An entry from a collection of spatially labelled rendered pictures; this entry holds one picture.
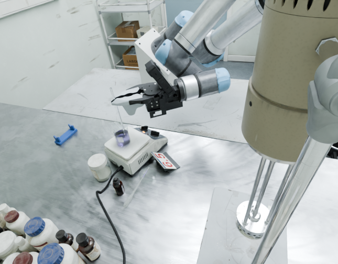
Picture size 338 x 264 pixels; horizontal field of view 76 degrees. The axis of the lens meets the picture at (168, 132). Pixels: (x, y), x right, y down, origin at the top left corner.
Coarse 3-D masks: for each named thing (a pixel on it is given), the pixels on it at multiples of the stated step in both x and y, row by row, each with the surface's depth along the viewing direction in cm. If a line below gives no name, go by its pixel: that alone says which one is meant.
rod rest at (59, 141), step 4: (68, 124) 94; (72, 128) 94; (76, 128) 95; (68, 132) 94; (72, 132) 94; (60, 136) 92; (64, 136) 92; (68, 136) 92; (56, 140) 90; (60, 140) 89; (64, 140) 91; (60, 144) 89
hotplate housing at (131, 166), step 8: (152, 144) 76; (160, 144) 80; (112, 152) 74; (144, 152) 74; (112, 160) 76; (120, 160) 72; (128, 160) 70; (136, 160) 72; (144, 160) 75; (120, 168) 73; (128, 168) 71; (136, 168) 73
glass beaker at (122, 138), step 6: (114, 126) 71; (120, 126) 73; (126, 126) 71; (114, 132) 68; (120, 132) 68; (126, 132) 70; (120, 138) 70; (126, 138) 71; (120, 144) 72; (126, 144) 72
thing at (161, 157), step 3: (156, 153) 77; (159, 153) 79; (156, 156) 75; (159, 156) 76; (162, 156) 78; (159, 159) 74; (162, 159) 75; (165, 159) 76; (162, 162) 73; (165, 162) 74; (168, 162) 75; (165, 165) 72; (168, 165) 74; (171, 165) 75
